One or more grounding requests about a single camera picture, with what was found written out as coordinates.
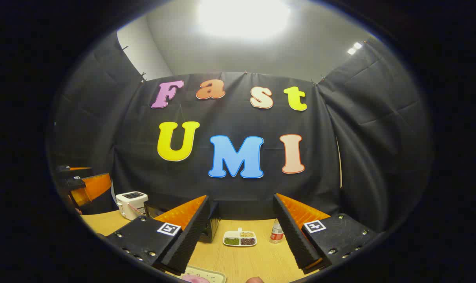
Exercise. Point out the black backdrop cloth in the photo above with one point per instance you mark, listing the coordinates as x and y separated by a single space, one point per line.
230 118

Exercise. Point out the large ceiling light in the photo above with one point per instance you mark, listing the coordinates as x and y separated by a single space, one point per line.
244 17

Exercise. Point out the black electric oven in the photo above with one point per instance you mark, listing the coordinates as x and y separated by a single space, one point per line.
210 228

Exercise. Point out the clear red label water bottle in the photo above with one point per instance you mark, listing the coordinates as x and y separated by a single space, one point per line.
277 235

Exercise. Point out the white toaster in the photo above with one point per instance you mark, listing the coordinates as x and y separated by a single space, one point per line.
130 198

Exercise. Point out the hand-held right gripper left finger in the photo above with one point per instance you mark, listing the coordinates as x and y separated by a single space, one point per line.
191 239

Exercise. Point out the white divided bean dish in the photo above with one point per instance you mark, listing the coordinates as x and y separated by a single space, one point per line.
240 238

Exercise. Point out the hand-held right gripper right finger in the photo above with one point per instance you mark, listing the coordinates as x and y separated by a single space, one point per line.
293 236

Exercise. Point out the small ceiling spotlight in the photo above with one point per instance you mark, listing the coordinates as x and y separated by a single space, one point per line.
357 45
351 51

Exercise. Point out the cream food tray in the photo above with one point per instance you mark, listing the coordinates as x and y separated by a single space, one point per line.
216 275

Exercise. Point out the pink round food slice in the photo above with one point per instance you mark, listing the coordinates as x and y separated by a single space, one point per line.
194 279

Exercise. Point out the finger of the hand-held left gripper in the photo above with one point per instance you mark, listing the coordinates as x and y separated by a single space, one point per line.
71 171
92 186

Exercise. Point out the red checked strip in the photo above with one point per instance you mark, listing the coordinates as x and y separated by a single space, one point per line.
134 207

